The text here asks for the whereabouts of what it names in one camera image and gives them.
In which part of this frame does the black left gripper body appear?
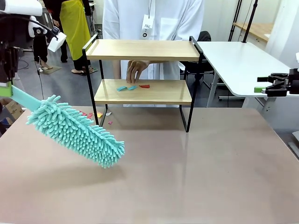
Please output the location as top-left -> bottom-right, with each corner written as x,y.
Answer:
0,41 -> 20,83

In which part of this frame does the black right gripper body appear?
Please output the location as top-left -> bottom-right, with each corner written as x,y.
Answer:
288,68 -> 299,95

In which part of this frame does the teal chenille duster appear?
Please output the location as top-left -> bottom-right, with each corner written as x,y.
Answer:
10,85 -> 126,169

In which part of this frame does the two-tier wood metal shelf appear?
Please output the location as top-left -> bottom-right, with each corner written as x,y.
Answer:
82,34 -> 204,133

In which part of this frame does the person right hand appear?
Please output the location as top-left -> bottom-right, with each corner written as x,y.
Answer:
126,60 -> 150,84

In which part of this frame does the printed cardboard box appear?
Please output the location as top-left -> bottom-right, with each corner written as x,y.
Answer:
0,98 -> 25,124

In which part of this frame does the person in dark clothes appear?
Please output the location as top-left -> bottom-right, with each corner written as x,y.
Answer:
32,36 -> 55,71

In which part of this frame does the brown floor mat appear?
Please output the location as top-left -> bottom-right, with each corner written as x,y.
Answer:
38,65 -> 63,76

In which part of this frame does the large white side table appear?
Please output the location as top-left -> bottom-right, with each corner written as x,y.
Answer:
196,41 -> 299,113

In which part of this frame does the wooden background table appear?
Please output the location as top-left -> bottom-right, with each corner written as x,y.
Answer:
233,22 -> 274,43

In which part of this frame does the black stand pole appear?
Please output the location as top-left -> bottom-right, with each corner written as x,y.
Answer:
242,0 -> 259,43

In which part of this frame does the black tripod stand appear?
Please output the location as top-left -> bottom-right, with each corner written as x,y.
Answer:
228,0 -> 243,41

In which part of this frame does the person in yellow apron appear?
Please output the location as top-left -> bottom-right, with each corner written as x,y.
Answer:
43,0 -> 94,77

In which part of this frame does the black chair back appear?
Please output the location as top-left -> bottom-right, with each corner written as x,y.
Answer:
199,30 -> 212,42

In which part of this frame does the person in white shirt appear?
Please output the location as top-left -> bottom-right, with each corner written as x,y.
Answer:
102,0 -> 206,108

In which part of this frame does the white name badge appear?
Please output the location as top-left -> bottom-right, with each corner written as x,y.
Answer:
141,14 -> 155,39

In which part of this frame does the thin black floor cable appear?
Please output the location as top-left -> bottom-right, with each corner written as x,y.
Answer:
34,59 -> 45,106

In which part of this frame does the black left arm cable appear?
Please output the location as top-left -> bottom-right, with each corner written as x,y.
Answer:
0,14 -> 59,41

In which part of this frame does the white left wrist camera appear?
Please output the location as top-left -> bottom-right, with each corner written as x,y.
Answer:
47,26 -> 67,53

